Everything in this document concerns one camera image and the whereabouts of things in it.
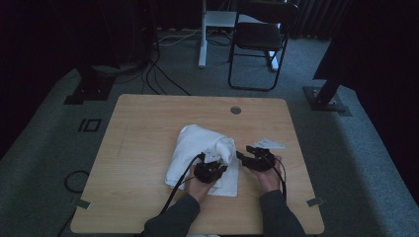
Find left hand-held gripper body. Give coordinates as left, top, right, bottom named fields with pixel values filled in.
left=193, top=152, right=221, bottom=185

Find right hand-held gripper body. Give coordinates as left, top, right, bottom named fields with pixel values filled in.
left=245, top=136, right=287, bottom=173

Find white skirt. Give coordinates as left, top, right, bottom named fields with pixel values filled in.
left=164, top=123, right=241, bottom=198

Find person's left hand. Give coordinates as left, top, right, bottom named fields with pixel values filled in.
left=185, top=166, right=215, bottom=203

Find person's right hand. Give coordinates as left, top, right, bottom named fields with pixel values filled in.
left=255, top=155, right=285, bottom=194

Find black stand base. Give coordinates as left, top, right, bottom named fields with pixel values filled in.
left=302, top=77, right=353, bottom=118
left=63, top=63, right=117, bottom=106

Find black folding chair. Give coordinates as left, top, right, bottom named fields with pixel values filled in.
left=227, top=0, right=300, bottom=93

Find black floor tape marking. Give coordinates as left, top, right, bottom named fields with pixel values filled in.
left=77, top=118, right=103, bottom=133

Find dark curtain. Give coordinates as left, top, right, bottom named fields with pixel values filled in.
left=290, top=0, right=351, bottom=41

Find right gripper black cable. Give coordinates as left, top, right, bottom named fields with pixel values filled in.
left=271, top=155, right=288, bottom=202

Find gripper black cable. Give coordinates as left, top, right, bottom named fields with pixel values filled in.
left=271, top=155, right=288, bottom=202
left=159, top=152, right=207, bottom=217

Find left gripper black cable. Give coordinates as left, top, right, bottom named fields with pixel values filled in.
left=159, top=152, right=207, bottom=217

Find black floor cables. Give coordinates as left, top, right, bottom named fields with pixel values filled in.
left=140, top=48, right=192, bottom=97

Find white desk frame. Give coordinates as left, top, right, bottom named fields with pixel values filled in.
left=198, top=0, right=281, bottom=72

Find white floor cable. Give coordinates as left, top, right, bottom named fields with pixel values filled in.
left=156, top=28, right=203, bottom=47

